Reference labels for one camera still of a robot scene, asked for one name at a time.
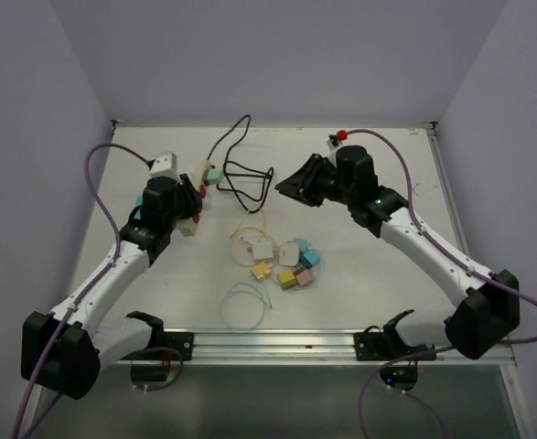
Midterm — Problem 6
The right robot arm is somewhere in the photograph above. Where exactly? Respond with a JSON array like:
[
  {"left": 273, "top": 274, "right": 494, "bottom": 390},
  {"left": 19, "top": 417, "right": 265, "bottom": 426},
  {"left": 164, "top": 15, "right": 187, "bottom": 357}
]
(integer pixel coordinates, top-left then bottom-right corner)
[{"left": 275, "top": 145, "right": 520, "bottom": 359}]

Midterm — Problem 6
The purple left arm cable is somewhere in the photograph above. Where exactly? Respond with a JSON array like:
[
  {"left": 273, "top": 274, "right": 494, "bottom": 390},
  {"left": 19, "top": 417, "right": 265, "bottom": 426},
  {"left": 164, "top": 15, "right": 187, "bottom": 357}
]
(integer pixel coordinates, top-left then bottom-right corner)
[{"left": 11, "top": 143, "right": 185, "bottom": 439}]

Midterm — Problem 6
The aluminium table edge rail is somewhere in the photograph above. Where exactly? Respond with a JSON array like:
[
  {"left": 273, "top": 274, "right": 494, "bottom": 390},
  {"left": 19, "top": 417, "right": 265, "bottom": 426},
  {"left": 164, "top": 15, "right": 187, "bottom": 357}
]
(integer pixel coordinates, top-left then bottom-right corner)
[{"left": 34, "top": 121, "right": 521, "bottom": 367}]

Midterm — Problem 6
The yellow thin cable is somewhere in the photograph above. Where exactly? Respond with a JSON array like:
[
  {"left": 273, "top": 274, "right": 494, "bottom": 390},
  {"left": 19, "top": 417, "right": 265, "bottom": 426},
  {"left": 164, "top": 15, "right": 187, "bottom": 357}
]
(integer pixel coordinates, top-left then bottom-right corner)
[{"left": 229, "top": 206, "right": 280, "bottom": 266}]

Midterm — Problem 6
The pink charger plug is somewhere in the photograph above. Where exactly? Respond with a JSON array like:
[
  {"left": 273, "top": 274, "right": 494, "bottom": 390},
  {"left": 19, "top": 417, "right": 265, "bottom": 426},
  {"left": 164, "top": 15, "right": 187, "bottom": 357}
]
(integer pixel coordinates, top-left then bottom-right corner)
[{"left": 294, "top": 267, "right": 315, "bottom": 288}]

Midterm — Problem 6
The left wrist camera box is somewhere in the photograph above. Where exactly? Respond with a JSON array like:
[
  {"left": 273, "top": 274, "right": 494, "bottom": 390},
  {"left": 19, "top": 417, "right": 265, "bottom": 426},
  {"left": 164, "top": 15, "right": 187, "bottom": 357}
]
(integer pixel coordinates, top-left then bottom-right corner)
[{"left": 149, "top": 151, "right": 180, "bottom": 182}]

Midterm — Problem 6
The beige power strip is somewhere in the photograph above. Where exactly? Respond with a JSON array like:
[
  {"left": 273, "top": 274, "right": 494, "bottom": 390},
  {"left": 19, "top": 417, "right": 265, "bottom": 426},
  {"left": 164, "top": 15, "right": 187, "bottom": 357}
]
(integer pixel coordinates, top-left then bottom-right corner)
[{"left": 177, "top": 159, "right": 211, "bottom": 237}]

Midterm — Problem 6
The green charger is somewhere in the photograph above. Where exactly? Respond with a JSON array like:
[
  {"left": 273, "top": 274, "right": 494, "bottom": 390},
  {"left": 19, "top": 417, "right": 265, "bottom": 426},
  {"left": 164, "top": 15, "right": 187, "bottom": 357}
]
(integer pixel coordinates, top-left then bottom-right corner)
[{"left": 204, "top": 167, "right": 224, "bottom": 186}]

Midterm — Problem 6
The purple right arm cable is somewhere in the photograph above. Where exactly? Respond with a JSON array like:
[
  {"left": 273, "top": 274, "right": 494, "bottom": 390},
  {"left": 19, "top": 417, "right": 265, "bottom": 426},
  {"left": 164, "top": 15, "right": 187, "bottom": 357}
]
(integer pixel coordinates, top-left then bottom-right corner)
[{"left": 348, "top": 128, "right": 537, "bottom": 439}]

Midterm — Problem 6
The yellow charger plug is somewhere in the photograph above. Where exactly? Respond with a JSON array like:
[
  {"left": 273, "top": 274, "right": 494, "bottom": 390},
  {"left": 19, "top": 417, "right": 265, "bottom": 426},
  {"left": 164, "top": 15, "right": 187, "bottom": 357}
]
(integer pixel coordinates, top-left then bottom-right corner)
[
  {"left": 277, "top": 270, "right": 297, "bottom": 290},
  {"left": 251, "top": 262, "right": 273, "bottom": 284}
]

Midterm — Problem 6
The black power cord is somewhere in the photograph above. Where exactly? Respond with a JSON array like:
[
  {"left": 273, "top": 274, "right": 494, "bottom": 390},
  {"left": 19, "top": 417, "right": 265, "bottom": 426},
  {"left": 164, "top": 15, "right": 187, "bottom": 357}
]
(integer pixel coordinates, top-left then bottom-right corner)
[{"left": 207, "top": 113, "right": 275, "bottom": 214}]

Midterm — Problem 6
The right wrist camera red mount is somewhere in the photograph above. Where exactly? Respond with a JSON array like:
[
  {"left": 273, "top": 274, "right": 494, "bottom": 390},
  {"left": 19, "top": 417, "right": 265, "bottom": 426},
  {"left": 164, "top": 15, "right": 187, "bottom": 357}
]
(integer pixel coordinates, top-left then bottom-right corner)
[{"left": 327, "top": 130, "right": 348, "bottom": 152}]

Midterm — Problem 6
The teal charger plug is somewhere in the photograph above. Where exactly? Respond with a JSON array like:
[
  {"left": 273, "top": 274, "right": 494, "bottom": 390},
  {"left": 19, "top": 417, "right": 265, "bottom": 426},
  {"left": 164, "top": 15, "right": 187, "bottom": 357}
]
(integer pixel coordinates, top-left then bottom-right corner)
[
  {"left": 299, "top": 249, "right": 321, "bottom": 269},
  {"left": 292, "top": 237, "right": 309, "bottom": 253}
]

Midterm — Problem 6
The light teal thin cable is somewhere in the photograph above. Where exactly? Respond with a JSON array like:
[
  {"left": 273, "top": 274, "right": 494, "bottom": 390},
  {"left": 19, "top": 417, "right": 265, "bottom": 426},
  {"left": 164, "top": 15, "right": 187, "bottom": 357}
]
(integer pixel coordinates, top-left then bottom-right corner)
[{"left": 220, "top": 249, "right": 324, "bottom": 330}]

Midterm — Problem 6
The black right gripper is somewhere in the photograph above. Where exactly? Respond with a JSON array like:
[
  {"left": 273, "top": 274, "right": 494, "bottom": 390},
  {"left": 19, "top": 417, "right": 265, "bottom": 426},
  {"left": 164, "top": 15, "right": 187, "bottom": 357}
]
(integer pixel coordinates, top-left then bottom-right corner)
[{"left": 274, "top": 155, "right": 354, "bottom": 209}]

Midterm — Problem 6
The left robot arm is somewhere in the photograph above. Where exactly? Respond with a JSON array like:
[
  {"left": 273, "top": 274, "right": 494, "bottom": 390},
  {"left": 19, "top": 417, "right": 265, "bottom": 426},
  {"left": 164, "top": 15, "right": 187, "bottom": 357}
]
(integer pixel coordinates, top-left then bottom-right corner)
[{"left": 20, "top": 174, "right": 202, "bottom": 400}]

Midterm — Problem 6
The white charger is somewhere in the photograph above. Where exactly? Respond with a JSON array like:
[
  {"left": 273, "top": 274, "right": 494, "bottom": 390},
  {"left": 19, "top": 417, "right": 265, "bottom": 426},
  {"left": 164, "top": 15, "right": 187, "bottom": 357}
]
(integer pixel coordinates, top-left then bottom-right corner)
[
  {"left": 278, "top": 241, "right": 300, "bottom": 267},
  {"left": 252, "top": 241, "right": 274, "bottom": 262}
]

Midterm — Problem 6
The teal triangular power socket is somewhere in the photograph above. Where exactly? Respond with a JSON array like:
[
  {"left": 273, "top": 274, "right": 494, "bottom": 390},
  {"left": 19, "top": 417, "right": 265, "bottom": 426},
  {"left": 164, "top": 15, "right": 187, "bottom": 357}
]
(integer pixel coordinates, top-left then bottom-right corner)
[{"left": 131, "top": 195, "right": 143, "bottom": 218}]

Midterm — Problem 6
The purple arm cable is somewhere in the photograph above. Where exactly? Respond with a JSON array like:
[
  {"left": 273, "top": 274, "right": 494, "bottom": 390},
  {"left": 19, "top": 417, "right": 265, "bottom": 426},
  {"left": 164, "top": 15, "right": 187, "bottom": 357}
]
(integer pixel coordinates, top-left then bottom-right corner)
[
  {"left": 348, "top": 128, "right": 537, "bottom": 439},
  {"left": 11, "top": 143, "right": 185, "bottom": 439}
]

